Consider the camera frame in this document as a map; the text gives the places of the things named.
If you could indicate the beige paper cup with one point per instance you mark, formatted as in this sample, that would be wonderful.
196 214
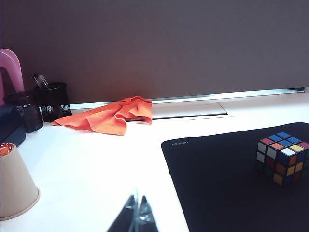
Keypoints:
17 183

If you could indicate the multicoloured Rubik's cube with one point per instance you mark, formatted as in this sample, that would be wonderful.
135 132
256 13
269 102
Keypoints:
282 159

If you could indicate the dark blue box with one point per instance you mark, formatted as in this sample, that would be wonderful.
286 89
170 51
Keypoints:
9 125

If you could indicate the orange cloth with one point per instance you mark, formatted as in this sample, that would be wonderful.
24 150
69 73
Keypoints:
106 120

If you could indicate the red white-dotted small item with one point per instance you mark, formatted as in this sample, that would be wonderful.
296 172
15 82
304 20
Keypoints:
4 149

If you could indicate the black mesh pen holder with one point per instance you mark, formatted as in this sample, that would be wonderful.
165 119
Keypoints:
54 101

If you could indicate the gray desk divider panel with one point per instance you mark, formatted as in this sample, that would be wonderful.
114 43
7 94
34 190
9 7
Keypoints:
157 43

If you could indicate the pink translucent plastic arch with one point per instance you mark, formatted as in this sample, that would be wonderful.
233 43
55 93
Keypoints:
14 62

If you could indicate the black mouse pad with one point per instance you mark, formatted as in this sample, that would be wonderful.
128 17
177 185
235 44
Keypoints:
217 181

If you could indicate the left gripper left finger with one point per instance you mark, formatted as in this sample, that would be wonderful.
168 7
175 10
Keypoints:
128 215

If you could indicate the dark translucent cup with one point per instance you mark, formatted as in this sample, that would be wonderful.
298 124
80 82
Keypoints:
29 113

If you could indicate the metal clip in holder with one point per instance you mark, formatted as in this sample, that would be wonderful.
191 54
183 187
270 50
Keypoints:
42 81

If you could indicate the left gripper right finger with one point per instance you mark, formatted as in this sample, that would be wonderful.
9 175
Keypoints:
146 217

